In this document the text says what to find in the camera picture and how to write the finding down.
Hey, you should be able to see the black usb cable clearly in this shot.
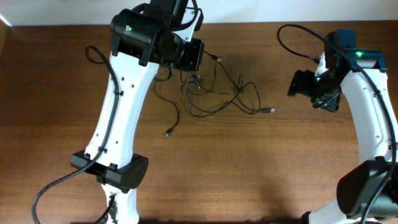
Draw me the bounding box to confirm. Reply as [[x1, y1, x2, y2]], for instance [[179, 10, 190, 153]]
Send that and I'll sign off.
[[203, 51, 276, 115]]

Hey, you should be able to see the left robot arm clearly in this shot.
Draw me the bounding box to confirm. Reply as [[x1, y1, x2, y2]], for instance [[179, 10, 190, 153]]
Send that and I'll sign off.
[[71, 1, 204, 223]]

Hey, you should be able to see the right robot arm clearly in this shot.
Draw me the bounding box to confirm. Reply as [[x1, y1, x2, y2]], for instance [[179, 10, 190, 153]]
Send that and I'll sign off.
[[287, 29, 397, 223]]

